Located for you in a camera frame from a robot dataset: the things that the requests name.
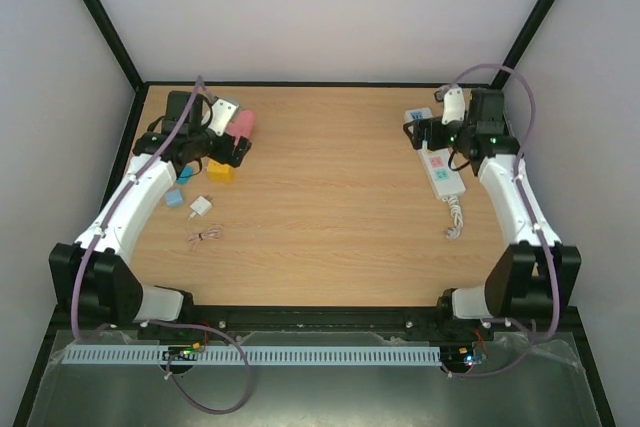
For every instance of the light blue small plug adapter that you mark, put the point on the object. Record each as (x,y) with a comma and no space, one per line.
(174,198)

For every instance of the light blue slotted cable duct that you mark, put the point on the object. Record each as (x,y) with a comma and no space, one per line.
(254,355)

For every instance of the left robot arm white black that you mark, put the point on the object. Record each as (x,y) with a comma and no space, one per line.
(92,275)

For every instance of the blue socket adapter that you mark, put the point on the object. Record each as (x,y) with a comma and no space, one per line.
(186,174)

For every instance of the black frame rail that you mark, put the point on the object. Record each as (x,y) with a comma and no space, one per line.
(409,323)

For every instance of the white USB charger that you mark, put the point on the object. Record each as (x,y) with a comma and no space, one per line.
(200,206)

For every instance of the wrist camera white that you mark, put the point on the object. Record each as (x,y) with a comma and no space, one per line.
(221,114)
(454,106)

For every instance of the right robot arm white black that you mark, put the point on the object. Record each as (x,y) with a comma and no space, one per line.
(535,276)

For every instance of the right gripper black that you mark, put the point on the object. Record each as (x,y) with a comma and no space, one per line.
(420,130)

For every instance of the pink triangular socket adapter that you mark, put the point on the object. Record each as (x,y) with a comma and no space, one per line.
(242,125)

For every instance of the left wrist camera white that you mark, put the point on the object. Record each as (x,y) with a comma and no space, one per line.
(221,114)

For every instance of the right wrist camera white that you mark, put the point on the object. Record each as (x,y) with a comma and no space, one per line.
(454,106)

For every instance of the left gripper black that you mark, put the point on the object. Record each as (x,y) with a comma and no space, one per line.
(224,154)

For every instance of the white power strip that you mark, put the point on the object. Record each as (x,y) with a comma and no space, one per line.
(444,181)

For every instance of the yellow cube socket adapter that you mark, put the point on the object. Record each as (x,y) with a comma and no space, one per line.
(218,172)

